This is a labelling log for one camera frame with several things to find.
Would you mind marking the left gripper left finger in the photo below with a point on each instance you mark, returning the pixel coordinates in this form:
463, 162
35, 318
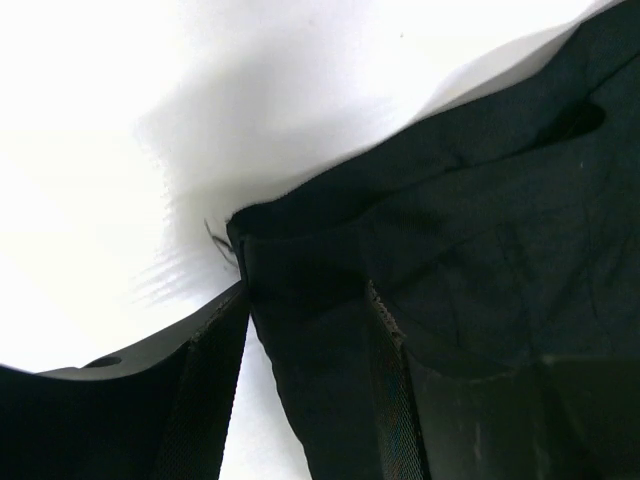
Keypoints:
157, 409

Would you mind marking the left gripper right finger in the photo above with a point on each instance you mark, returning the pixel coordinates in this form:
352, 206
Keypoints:
444, 413

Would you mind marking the black pleated skirt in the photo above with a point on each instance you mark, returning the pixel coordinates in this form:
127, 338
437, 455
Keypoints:
507, 227

